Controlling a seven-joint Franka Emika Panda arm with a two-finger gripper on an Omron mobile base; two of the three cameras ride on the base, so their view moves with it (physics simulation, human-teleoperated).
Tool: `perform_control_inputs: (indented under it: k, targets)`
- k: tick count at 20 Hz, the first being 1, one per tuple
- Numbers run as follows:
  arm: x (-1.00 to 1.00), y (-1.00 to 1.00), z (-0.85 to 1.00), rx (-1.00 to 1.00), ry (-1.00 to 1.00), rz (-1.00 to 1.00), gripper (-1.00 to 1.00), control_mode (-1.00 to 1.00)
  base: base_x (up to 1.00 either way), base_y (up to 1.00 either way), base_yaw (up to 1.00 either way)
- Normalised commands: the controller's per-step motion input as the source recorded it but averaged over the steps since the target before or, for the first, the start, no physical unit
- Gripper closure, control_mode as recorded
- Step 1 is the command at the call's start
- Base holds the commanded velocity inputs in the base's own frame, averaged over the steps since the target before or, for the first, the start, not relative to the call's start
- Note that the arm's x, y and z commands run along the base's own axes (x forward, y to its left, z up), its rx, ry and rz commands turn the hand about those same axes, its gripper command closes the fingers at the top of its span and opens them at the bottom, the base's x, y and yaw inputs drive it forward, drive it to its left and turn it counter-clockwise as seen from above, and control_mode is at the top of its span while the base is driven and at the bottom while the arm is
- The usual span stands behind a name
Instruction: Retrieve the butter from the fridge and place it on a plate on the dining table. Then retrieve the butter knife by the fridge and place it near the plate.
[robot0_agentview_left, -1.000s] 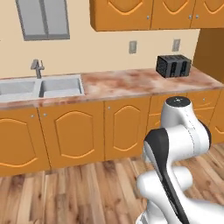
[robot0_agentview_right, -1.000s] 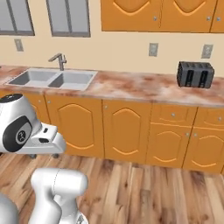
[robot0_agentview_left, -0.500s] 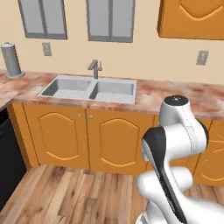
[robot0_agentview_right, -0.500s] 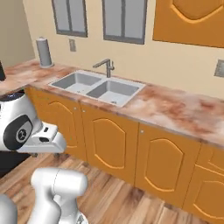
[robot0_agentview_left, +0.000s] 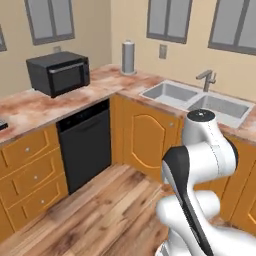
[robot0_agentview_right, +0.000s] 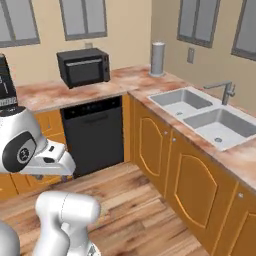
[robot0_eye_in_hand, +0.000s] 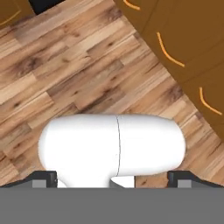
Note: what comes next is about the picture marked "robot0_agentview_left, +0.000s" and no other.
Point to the grey wall socket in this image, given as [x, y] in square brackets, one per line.
[57, 49]
[162, 51]

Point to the orange arched cupboard door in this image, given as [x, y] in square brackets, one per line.
[146, 140]

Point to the grey framed window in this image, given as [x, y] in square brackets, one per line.
[50, 20]
[1, 40]
[235, 23]
[168, 18]

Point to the steel tap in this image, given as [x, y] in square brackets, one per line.
[207, 80]

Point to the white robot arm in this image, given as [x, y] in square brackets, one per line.
[206, 156]

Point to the orange drawer front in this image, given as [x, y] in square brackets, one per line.
[46, 173]
[20, 151]
[30, 206]

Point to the steel double sink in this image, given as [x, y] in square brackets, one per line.
[200, 100]

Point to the grey paper towel roll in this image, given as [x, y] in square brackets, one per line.
[128, 56]

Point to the black microwave oven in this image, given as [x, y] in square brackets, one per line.
[56, 73]

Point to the black hob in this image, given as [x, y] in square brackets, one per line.
[2, 125]

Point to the black dishwasher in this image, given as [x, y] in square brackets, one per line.
[87, 146]

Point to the small silver cupboard knob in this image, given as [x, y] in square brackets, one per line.
[171, 124]

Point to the small silver drawer knob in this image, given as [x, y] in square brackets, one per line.
[42, 201]
[27, 149]
[35, 177]

